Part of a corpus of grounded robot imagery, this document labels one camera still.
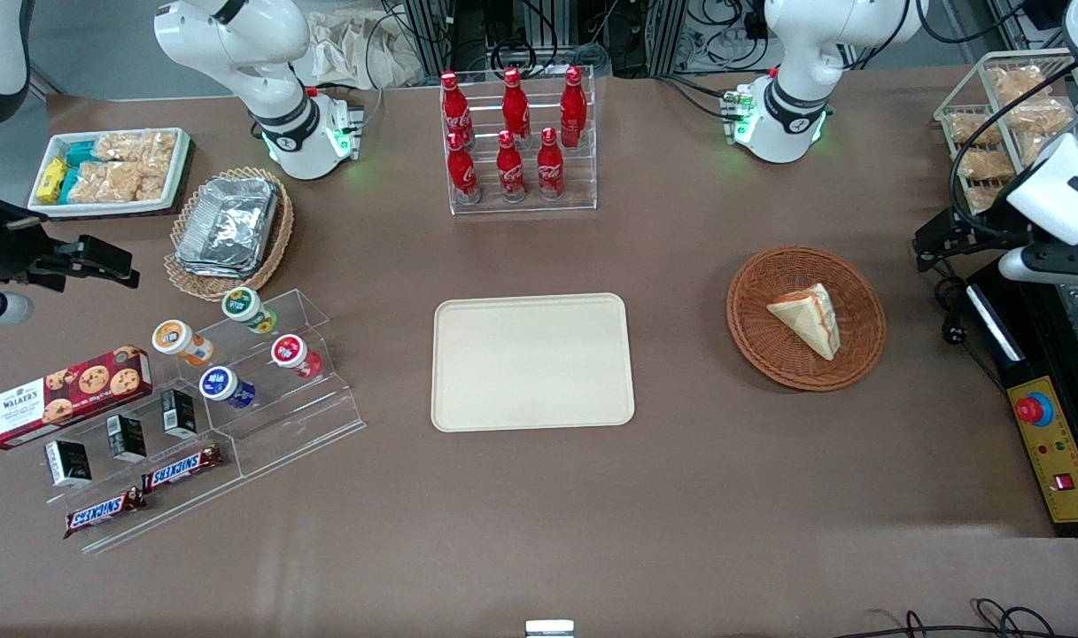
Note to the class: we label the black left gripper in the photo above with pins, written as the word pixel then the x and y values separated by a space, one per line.
pixel 973 229

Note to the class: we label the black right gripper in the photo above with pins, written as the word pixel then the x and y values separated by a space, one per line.
pixel 5 254

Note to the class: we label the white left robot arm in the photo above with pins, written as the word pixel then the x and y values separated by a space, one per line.
pixel 795 106

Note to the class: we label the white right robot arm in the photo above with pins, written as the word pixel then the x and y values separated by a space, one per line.
pixel 237 44

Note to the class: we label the white rectangular snack tray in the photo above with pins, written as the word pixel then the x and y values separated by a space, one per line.
pixel 180 164

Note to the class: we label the triangular wrapped sandwich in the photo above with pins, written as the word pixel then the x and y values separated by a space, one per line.
pixel 813 319

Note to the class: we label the aluminium foil tray stack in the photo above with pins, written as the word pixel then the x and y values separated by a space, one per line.
pixel 228 226

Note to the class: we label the light wicker basket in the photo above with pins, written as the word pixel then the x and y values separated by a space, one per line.
pixel 277 239

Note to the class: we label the brown wicker basket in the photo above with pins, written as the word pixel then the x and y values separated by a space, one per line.
pixel 769 354

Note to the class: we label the beige plastic tray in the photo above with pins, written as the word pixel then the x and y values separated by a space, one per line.
pixel 532 363

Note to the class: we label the clear fried snack pack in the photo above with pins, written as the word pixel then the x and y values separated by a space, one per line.
pixel 986 166
pixel 968 128
pixel 1039 115
pixel 984 197
pixel 1017 82

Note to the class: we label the teal snack pack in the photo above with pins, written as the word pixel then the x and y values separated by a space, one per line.
pixel 70 184
pixel 82 154

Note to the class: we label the yellow snack pack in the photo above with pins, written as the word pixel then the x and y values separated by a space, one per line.
pixel 51 182

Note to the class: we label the clear rice cracker pack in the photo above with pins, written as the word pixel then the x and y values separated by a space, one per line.
pixel 153 180
pixel 100 182
pixel 135 146

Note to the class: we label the orange lid gum jar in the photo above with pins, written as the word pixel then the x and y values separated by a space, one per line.
pixel 173 337

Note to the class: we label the red Walkers cookie box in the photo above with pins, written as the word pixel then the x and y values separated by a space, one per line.
pixel 60 399

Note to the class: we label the green lid gum jar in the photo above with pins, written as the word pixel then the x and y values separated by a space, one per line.
pixel 240 304

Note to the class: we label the small black carton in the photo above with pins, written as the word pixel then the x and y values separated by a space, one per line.
pixel 67 463
pixel 127 438
pixel 179 413

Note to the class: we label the blue lid gum jar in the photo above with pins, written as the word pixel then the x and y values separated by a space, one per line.
pixel 219 384

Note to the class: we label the red emergency stop button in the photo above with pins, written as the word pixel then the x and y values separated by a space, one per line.
pixel 1033 409

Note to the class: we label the Snickers chocolate bar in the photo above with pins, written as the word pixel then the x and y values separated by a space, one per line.
pixel 104 512
pixel 182 467

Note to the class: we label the red lid gum jar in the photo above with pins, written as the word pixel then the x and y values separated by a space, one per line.
pixel 288 350

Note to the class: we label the grey base connector box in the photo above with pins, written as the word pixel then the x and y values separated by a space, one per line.
pixel 345 124
pixel 738 111

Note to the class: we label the black yellow control box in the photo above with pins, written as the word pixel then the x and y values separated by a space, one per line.
pixel 1057 452

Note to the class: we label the clear acrylic stepped stand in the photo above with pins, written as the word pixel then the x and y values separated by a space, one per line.
pixel 308 434

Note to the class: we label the white crumpled cloth bag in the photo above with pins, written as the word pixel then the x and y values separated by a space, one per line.
pixel 352 49

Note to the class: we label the clear acrylic bottle rack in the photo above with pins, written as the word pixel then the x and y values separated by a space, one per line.
pixel 583 177

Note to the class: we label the red cola bottle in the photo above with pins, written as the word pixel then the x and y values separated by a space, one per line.
pixel 515 106
pixel 510 173
pixel 573 106
pixel 455 111
pixel 462 173
pixel 550 168

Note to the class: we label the small white grey device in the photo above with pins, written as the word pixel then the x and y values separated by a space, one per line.
pixel 549 629

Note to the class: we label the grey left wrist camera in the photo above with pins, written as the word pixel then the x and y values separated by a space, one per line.
pixel 1048 264

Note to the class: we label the aluminium frame rack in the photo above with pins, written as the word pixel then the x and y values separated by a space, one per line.
pixel 547 31

